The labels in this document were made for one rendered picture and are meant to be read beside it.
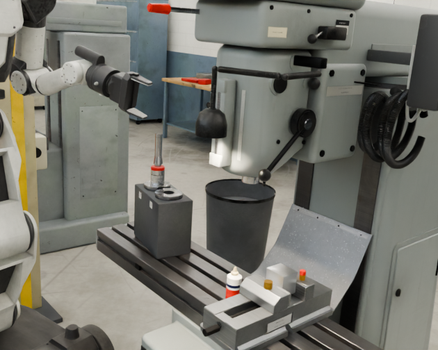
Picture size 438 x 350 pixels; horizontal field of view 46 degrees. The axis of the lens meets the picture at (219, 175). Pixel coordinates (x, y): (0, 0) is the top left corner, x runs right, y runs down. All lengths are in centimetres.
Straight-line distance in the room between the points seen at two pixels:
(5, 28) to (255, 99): 78
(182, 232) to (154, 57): 711
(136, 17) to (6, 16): 693
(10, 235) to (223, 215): 187
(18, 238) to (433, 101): 122
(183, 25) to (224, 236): 571
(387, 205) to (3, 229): 113
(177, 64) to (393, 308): 736
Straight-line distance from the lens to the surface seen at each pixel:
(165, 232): 166
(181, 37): 870
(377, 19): 149
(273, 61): 121
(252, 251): 342
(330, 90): 134
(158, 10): 123
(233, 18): 121
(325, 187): 169
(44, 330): 207
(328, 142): 138
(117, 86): 157
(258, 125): 123
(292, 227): 176
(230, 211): 328
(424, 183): 173
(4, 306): 189
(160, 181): 175
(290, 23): 121
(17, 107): 284
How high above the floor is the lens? 167
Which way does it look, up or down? 16 degrees down
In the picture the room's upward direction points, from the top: 4 degrees clockwise
